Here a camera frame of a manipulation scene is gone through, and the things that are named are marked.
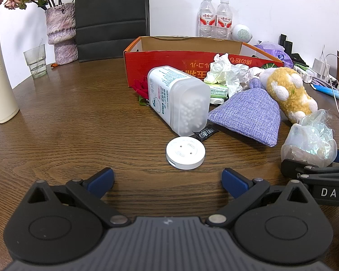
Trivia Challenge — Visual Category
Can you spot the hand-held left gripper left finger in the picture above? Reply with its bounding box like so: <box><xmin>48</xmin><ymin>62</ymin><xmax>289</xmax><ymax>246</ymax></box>
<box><xmin>25</xmin><ymin>167</ymin><xmax>131</xmax><ymax>228</ymax></box>

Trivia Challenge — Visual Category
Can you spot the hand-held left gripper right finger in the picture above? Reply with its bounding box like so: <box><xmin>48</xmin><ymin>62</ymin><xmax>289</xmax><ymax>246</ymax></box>
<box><xmin>206</xmin><ymin>167</ymin><xmax>318</xmax><ymax>228</ymax></box>

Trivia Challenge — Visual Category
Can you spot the clear plastic wrap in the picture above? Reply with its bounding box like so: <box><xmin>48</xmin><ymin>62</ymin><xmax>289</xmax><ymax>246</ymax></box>
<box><xmin>280</xmin><ymin>109</ymin><xmax>338</xmax><ymax>168</ymax></box>

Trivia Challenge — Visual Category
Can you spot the white round disc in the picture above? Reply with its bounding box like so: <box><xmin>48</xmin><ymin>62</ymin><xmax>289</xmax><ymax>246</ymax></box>
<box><xmin>166</xmin><ymin>136</ymin><xmax>206</xmax><ymax>170</ymax></box>

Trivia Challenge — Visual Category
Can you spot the small black sachet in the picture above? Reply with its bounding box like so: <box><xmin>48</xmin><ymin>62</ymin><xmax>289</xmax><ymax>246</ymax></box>
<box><xmin>193</xmin><ymin>128</ymin><xmax>217</xmax><ymax>141</ymax></box>

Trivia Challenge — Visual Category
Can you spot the purple linen pouch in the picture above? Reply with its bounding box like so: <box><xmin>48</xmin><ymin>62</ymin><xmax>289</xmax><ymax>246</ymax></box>
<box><xmin>207</xmin><ymin>77</ymin><xmax>281</xmax><ymax>147</ymax></box>

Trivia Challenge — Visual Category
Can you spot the yellow and white plush toy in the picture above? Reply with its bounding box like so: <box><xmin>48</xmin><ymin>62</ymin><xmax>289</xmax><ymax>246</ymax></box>
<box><xmin>247</xmin><ymin>66</ymin><xmax>318</xmax><ymax>123</ymax></box>

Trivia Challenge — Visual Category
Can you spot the green packet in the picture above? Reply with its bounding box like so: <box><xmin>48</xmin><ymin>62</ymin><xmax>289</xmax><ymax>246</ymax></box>
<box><xmin>209</xmin><ymin>83</ymin><xmax>231</xmax><ymax>105</ymax></box>

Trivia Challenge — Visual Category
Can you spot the red fabric rose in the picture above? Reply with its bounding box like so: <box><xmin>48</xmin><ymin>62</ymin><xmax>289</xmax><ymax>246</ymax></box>
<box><xmin>130</xmin><ymin>76</ymin><xmax>150</xmax><ymax>106</ymax></box>

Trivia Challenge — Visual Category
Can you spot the white tissue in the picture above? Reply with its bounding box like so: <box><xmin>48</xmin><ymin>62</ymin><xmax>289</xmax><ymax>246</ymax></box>
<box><xmin>204</xmin><ymin>53</ymin><xmax>235</xmax><ymax>85</ymax></box>
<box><xmin>226</xmin><ymin>63</ymin><xmax>257</xmax><ymax>95</ymax></box>

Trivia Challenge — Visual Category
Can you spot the white translucent bead jar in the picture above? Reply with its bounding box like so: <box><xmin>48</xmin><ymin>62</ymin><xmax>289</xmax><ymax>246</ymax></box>
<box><xmin>147</xmin><ymin>66</ymin><xmax>211</xmax><ymax>137</ymax></box>

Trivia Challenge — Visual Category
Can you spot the orange cardboard box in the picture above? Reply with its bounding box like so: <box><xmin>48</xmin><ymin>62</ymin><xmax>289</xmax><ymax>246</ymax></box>
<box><xmin>123</xmin><ymin>36</ymin><xmax>286</xmax><ymax>88</ymax></box>

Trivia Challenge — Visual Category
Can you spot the blue and white tube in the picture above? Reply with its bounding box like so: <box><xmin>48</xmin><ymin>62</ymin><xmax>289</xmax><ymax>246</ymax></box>
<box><xmin>313</xmin><ymin>85</ymin><xmax>339</xmax><ymax>100</ymax></box>

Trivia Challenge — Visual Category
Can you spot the white charger adapter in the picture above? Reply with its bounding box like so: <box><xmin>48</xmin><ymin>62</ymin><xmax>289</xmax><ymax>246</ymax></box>
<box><xmin>312</xmin><ymin>58</ymin><xmax>331</xmax><ymax>78</ymax></box>

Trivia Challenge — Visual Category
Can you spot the white plastic connector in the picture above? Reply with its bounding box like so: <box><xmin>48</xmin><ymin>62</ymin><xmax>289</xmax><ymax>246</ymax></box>
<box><xmin>293</xmin><ymin>63</ymin><xmax>317</xmax><ymax>84</ymax></box>

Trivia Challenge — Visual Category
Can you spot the purple tissue pack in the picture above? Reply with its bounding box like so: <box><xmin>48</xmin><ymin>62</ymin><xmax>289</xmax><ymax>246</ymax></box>
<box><xmin>253</xmin><ymin>41</ymin><xmax>294</xmax><ymax>69</ymax></box>

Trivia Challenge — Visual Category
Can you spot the clear drinking glass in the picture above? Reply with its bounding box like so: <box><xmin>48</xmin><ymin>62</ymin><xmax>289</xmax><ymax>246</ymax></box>
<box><xmin>23</xmin><ymin>44</ymin><xmax>48</xmax><ymax>79</ymax></box>

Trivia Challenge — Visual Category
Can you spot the cream thermos bottle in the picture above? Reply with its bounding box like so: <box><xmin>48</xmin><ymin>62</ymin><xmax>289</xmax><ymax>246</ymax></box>
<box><xmin>0</xmin><ymin>15</ymin><xmax>20</xmax><ymax>124</ymax></box>

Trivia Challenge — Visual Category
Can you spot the white round robot speaker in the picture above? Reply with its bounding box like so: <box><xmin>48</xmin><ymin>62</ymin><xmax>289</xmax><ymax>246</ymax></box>
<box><xmin>231</xmin><ymin>24</ymin><xmax>253</xmax><ymax>43</ymax></box>

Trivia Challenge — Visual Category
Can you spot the pink textured vase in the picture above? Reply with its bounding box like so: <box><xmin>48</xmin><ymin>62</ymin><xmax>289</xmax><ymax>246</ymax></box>
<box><xmin>45</xmin><ymin>2</ymin><xmax>79</xmax><ymax>65</ymax></box>

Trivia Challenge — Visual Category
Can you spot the black paper bag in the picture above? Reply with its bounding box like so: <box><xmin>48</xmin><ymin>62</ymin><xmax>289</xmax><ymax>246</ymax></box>
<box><xmin>74</xmin><ymin>0</ymin><xmax>151</xmax><ymax>62</ymax></box>

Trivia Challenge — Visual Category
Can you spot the clear water bottle red label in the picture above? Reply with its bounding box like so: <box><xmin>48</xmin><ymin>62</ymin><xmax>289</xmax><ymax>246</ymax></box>
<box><xmin>215</xmin><ymin>0</ymin><xmax>233</xmax><ymax>38</ymax></box>
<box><xmin>198</xmin><ymin>0</ymin><xmax>217</xmax><ymax>38</ymax></box>

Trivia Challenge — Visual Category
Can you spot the white cable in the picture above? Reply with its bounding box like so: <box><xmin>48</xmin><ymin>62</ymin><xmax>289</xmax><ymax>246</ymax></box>
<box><xmin>326</xmin><ymin>53</ymin><xmax>339</xmax><ymax>136</ymax></box>

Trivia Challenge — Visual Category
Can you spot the grey braided cable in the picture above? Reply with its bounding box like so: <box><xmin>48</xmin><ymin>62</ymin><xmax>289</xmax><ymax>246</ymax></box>
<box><xmin>308</xmin><ymin>77</ymin><xmax>339</xmax><ymax>103</ymax></box>

